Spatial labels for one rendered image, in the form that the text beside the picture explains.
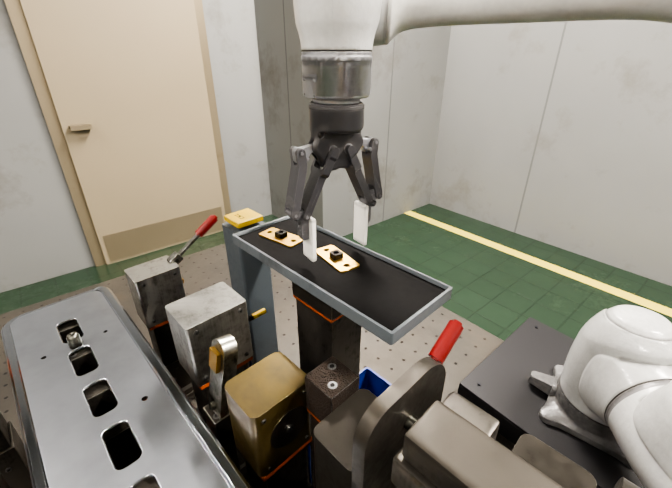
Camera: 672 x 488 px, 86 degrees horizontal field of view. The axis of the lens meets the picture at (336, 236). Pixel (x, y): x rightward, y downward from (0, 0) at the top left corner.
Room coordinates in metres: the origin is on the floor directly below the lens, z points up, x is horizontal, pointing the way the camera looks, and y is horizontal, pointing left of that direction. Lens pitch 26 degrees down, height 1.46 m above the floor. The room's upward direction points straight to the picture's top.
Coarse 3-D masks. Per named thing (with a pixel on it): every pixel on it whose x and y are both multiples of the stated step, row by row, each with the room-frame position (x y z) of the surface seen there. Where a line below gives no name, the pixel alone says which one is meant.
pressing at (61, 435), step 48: (96, 288) 0.66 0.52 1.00; (48, 336) 0.51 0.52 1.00; (96, 336) 0.51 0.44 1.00; (48, 384) 0.40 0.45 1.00; (144, 384) 0.40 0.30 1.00; (48, 432) 0.32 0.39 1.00; (96, 432) 0.32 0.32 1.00; (144, 432) 0.32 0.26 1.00; (192, 432) 0.32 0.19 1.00; (48, 480) 0.26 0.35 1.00; (96, 480) 0.26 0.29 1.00; (192, 480) 0.26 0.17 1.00; (240, 480) 0.26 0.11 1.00
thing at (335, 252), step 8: (320, 248) 0.54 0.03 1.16; (328, 248) 0.54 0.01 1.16; (336, 248) 0.54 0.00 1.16; (320, 256) 0.52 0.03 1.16; (328, 256) 0.52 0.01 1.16; (336, 256) 0.50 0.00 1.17; (344, 256) 0.52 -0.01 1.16; (336, 264) 0.49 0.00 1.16; (344, 264) 0.49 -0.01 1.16; (352, 264) 0.49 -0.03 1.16; (344, 272) 0.47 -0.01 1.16
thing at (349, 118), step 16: (320, 112) 0.48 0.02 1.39; (336, 112) 0.48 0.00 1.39; (352, 112) 0.48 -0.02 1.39; (320, 128) 0.48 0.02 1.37; (336, 128) 0.48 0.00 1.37; (352, 128) 0.48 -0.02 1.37; (320, 144) 0.49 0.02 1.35; (336, 144) 0.50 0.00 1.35; (352, 144) 0.52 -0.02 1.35; (320, 160) 0.49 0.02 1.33; (336, 160) 0.50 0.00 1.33
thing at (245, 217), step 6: (240, 210) 0.72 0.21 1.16; (246, 210) 0.72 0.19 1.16; (252, 210) 0.72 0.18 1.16; (228, 216) 0.69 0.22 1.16; (234, 216) 0.69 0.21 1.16; (240, 216) 0.69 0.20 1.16; (246, 216) 0.69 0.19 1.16; (252, 216) 0.69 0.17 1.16; (258, 216) 0.69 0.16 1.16; (228, 222) 0.68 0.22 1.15; (234, 222) 0.66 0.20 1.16; (240, 222) 0.66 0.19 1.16; (246, 222) 0.66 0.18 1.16; (252, 222) 0.67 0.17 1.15
